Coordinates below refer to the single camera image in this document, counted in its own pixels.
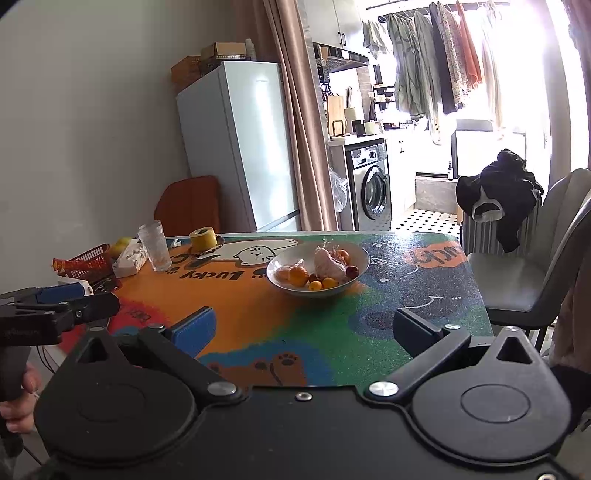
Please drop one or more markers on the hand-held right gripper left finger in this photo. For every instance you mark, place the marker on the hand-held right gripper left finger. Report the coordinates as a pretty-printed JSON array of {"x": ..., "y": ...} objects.
[{"x": 196, "y": 330}]

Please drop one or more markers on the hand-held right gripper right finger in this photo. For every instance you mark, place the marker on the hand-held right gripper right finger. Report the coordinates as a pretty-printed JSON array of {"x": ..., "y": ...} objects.
[{"x": 408, "y": 330}]

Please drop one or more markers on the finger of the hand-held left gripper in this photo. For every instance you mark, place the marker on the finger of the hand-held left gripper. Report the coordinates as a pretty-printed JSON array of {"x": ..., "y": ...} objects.
[
  {"x": 94, "y": 307},
  {"x": 60, "y": 292}
]

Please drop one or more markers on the dark red passion fruit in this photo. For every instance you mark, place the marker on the dark red passion fruit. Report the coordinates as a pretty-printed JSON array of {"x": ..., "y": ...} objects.
[{"x": 353, "y": 271}]

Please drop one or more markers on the small yellow round fruit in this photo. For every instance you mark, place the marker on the small yellow round fruit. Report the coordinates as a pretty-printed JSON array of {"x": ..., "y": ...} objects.
[{"x": 330, "y": 283}]

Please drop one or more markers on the white plate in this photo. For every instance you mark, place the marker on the white plate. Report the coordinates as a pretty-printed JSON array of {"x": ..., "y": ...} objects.
[{"x": 318, "y": 293}]

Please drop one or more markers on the deep orange mandarin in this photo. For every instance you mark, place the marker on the deep orange mandarin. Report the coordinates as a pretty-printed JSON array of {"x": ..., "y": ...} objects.
[{"x": 342, "y": 255}]

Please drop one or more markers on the pale plastic-wrapped sweet potato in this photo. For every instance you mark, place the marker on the pale plastic-wrapped sweet potato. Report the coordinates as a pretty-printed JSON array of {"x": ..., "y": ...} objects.
[{"x": 328, "y": 266}]

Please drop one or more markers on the small orange kumquat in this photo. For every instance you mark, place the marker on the small orange kumquat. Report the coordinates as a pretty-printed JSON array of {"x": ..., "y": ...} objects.
[{"x": 315, "y": 287}]

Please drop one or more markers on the yellow-orange mandarin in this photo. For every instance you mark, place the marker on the yellow-orange mandarin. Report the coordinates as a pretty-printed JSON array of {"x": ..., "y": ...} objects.
[{"x": 298, "y": 276}]

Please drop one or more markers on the person's left hand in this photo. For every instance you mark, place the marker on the person's left hand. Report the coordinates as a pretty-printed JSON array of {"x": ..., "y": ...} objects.
[{"x": 25, "y": 413}]

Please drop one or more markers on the red snack packet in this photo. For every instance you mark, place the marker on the red snack packet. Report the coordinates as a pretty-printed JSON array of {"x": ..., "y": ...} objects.
[{"x": 64, "y": 264}]

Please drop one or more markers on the red plastic basket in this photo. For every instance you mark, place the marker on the red plastic basket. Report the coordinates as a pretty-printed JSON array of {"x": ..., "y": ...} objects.
[{"x": 90, "y": 261}]

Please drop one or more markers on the white floral tissue box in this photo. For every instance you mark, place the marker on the white floral tissue box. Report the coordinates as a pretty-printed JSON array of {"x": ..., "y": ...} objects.
[{"x": 131, "y": 258}]

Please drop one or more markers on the yellow lemon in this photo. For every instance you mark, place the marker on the yellow lemon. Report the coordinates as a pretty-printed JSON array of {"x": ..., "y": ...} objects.
[{"x": 122, "y": 243}]

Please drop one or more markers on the clear glass cup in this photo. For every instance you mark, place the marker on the clear glass cup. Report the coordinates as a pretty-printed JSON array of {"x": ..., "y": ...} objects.
[{"x": 154, "y": 247}]

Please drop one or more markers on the yellow tape roll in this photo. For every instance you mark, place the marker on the yellow tape roll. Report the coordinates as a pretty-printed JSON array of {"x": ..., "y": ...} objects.
[{"x": 203, "y": 240}]

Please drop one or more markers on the white slatted radiator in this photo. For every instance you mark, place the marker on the white slatted radiator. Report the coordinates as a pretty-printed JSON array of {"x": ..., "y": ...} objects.
[{"x": 480, "y": 237}]

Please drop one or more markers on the grey dining chair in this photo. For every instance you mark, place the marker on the grey dining chair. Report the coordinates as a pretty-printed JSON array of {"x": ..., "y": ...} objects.
[{"x": 517, "y": 281}]

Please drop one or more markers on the orange chair back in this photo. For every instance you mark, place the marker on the orange chair back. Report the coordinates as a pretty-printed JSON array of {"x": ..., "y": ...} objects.
[{"x": 187, "y": 203}]

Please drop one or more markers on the grey washing machine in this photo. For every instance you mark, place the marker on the grey washing machine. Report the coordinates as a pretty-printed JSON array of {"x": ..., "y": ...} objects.
[{"x": 369, "y": 189}]

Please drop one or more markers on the white kitchen cabinet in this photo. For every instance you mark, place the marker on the white kitchen cabinet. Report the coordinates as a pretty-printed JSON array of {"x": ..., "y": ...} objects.
[{"x": 401, "y": 175}]

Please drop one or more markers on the clear plastic bag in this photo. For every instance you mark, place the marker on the clear plastic bag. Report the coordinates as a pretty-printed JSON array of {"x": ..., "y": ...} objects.
[{"x": 339, "y": 189}]

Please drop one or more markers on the black clothes pile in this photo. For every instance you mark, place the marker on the black clothes pile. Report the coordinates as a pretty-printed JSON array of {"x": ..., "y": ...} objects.
[{"x": 508, "y": 184}]

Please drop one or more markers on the white fridge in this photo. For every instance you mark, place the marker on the white fridge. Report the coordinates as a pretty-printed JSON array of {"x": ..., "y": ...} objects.
[{"x": 240, "y": 147}]

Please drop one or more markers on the wooden cutting board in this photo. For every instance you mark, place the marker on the wooden cutting board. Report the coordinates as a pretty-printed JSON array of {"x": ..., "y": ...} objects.
[{"x": 335, "y": 110}]

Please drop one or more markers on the beige curtain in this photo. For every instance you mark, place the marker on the beige curtain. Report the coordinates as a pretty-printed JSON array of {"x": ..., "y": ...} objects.
[{"x": 300, "y": 115}]

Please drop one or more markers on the row of hanging clothes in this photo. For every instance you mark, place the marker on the row of hanging clothes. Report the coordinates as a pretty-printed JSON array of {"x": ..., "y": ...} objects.
[{"x": 415, "y": 69}]

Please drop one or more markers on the steel range hood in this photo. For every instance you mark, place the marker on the steel range hood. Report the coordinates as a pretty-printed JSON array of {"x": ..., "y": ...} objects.
[{"x": 341, "y": 57}]

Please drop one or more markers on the small cardboard box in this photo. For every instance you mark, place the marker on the small cardboard box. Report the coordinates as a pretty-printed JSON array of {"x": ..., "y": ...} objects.
[{"x": 226, "y": 50}]

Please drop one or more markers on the pink window curtain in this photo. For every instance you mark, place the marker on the pink window curtain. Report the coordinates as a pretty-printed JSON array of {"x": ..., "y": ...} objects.
[{"x": 579, "y": 27}]

